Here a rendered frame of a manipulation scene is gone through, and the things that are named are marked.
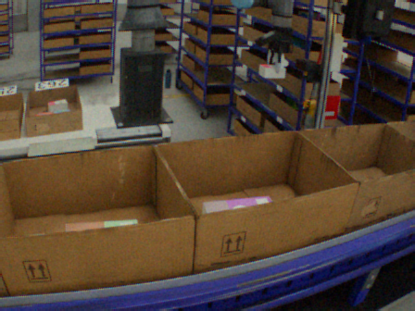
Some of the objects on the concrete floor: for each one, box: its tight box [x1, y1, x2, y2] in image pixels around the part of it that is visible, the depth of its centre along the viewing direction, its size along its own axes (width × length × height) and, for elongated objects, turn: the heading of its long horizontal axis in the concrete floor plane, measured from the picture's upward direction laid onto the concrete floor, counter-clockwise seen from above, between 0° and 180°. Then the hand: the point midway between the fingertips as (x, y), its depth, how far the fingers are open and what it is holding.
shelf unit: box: [39, 0, 118, 83], centre depth 435 cm, size 98×49×196 cm, turn 101°
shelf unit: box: [227, 0, 364, 136], centre depth 265 cm, size 98×49×196 cm, turn 14°
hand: (272, 68), depth 166 cm, fingers closed on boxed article, 6 cm apart
